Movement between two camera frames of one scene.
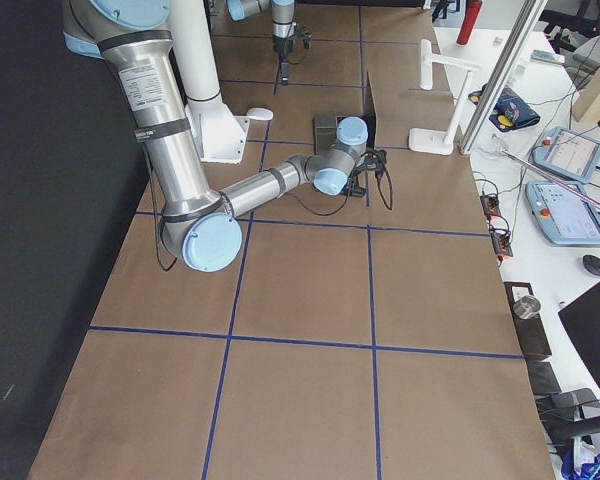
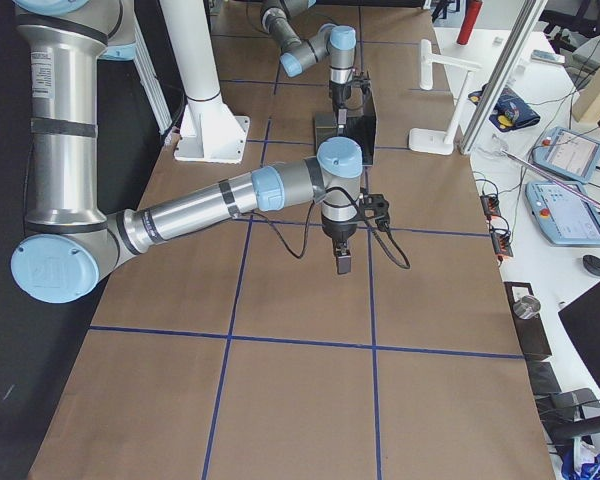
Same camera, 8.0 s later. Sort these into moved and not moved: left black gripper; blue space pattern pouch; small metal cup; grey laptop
Moved: left black gripper
Not moved: small metal cup; blue space pattern pouch; grey laptop
